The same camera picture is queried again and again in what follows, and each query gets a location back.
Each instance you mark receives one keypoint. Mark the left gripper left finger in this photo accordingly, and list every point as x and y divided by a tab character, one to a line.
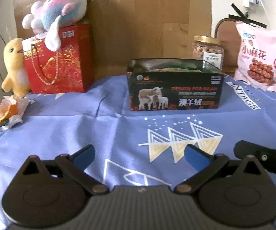
74	166

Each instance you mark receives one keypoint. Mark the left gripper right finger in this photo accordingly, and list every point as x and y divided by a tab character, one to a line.
207	166

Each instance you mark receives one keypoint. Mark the green snack packet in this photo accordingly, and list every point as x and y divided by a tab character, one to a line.
174	67

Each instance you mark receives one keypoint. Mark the blue patterned tablecloth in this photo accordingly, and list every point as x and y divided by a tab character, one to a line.
134	147

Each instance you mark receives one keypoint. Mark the red gift bag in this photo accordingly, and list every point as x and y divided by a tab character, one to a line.
70	69

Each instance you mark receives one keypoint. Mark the black sheep-print cardboard box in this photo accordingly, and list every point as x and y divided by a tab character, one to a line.
154	91

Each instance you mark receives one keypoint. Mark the yellow duck plush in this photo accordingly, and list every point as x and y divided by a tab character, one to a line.
16	79

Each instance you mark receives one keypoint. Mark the pink twisted snack bag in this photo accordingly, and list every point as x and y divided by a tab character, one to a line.
256	63

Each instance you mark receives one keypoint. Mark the glass nut jar gold lid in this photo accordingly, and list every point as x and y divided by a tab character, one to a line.
208	49

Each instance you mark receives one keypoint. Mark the brown chair back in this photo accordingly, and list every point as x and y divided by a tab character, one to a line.
228	35

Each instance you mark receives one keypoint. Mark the pastel plush toy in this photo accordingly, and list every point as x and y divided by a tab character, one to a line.
46	18

